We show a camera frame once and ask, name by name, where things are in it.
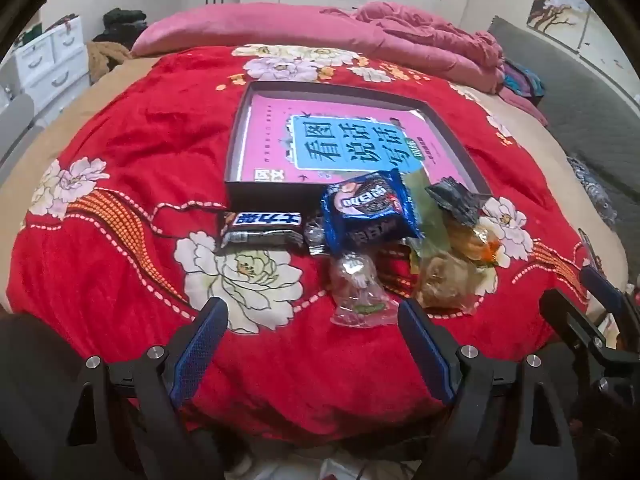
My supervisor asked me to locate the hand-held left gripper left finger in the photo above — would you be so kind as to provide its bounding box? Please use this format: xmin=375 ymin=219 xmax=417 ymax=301
xmin=65 ymin=296 xmax=231 ymax=480

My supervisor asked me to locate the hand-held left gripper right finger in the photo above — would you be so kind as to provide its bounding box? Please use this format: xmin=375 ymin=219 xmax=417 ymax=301
xmin=396 ymin=298 xmax=581 ymax=480

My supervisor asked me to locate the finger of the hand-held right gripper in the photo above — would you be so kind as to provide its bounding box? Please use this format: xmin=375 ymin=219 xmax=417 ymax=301
xmin=539 ymin=287 xmax=626 ymax=366
xmin=580 ymin=264 xmax=640 ymax=341

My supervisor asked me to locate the blue cookie packet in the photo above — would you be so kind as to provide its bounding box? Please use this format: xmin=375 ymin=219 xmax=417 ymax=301
xmin=320 ymin=169 xmax=422 ymax=256

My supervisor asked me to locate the black snack packet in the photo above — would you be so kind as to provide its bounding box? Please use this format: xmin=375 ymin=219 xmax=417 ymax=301
xmin=425 ymin=176 xmax=483 ymax=226

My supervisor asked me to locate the small brown candy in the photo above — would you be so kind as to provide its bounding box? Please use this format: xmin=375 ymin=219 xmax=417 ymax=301
xmin=302 ymin=217 xmax=331 ymax=257

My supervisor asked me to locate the dark grey shallow box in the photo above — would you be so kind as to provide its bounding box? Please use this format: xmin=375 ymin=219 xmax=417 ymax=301
xmin=223 ymin=80 xmax=493 ymax=216

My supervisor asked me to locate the clear wrapped yellow pastry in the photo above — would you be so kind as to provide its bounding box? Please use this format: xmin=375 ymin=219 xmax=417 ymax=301
xmin=412 ymin=252 xmax=488 ymax=316

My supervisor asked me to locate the clear wrapped candy packet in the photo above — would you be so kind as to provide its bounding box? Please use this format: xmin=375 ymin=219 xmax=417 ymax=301
xmin=329 ymin=252 xmax=401 ymax=328

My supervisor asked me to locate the dark patterned cloth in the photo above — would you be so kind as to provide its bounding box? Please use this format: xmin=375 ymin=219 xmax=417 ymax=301
xmin=567 ymin=155 xmax=621 ymax=226

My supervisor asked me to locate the orange clear biscuit packet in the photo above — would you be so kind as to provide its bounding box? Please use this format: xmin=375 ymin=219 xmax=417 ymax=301
xmin=450 ymin=220 xmax=503 ymax=268

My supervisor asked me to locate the green snack packet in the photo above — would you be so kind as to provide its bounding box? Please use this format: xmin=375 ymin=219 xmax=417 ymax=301
xmin=402 ymin=172 xmax=453 ymax=261

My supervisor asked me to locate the dark chocolate bar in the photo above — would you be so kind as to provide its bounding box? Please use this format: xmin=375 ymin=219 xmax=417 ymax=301
xmin=219 ymin=210 xmax=307 ymax=256

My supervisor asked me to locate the grey mat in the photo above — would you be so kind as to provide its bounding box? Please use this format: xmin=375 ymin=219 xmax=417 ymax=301
xmin=487 ymin=16 xmax=640 ymax=261

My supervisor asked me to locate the red floral blanket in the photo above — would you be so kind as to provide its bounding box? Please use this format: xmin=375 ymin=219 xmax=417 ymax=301
xmin=0 ymin=45 xmax=631 ymax=448

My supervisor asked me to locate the colourful cloth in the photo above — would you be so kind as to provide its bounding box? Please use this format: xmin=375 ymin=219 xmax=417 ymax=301
xmin=502 ymin=57 xmax=546 ymax=106

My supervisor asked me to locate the pink book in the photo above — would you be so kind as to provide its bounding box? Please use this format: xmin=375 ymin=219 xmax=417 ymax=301
xmin=235 ymin=92 xmax=481 ymax=196

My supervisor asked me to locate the pink crumpled quilt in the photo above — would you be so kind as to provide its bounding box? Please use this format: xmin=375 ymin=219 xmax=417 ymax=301
xmin=352 ymin=1 xmax=506 ymax=93

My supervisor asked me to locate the brown plush cloth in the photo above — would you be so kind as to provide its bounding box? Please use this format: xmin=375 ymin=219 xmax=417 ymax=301
xmin=86 ymin=40 xmax=133 ymax=83

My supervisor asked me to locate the pink pillow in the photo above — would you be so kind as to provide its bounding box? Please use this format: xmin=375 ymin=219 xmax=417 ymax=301
xmin=131 ymin=2 xmax=396 ymax=58

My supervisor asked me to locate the white drawer cabinet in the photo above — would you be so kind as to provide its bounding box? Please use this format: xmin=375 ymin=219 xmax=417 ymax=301
xmin=10 ymin=15 xmax=91 ymax=126

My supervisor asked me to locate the dark clothes pile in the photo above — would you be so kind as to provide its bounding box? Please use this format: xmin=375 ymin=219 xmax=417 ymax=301
xmin=92 ymin=7 xmax=148 ymax=43

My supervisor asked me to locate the floral wall panel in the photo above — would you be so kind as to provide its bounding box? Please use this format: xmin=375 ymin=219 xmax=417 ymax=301
xmin=525 ymin=0 xmax=593 ymax=53

